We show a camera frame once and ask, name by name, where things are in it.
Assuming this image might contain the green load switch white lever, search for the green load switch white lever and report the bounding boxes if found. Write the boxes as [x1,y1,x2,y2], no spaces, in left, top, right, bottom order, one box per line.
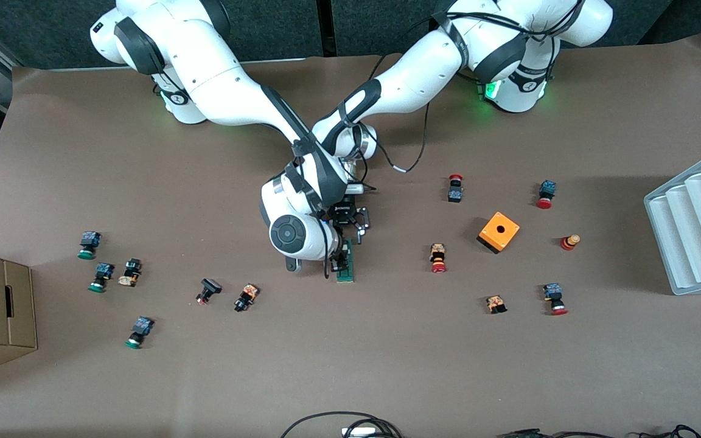
[336,240,357,284]

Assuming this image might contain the red mushroom pushbutton blue block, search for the red mushroom pushbutton blue block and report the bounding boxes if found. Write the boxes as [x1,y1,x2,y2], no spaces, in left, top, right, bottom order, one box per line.
[535,179,557,210]
[542,282,570,317]

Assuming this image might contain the green mushroom pushbutton blue block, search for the green mushroom pushbutton blue block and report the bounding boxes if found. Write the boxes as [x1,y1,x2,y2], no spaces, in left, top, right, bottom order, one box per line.
[77,231,103,261]
[124,316,155,350]
[88,262,116,294]

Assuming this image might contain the white ridged plastic tray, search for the white ridged plastic tray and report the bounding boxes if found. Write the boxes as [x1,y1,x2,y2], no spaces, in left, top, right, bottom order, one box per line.
[643,145,701,297]

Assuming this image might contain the black selector switch orange block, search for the black selector switch orange block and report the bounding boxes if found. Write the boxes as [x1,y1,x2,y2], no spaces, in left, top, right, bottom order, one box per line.
[233,283,260,313]
[117,258,143,288]

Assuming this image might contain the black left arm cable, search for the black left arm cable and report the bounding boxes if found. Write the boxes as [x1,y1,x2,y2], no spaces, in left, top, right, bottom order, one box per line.
[360,55,430,174]

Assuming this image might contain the orange button enclosure box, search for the orange button enclosure box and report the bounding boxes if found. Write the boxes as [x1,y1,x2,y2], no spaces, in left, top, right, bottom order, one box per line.
[476,210,521,255]

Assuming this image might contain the black square-head switch red terminals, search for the black square-head switch red terminals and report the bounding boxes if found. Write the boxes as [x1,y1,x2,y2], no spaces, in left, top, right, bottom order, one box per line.
[195,277,223,306]

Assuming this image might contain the looped black cable bundle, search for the looped black cable bundle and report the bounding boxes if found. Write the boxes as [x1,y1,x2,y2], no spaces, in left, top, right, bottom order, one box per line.
[280,412,402,438]

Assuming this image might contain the long black cable bundle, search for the long black cable bundle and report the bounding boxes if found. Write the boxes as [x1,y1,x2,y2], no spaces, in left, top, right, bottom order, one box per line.
[497,425,701,438]

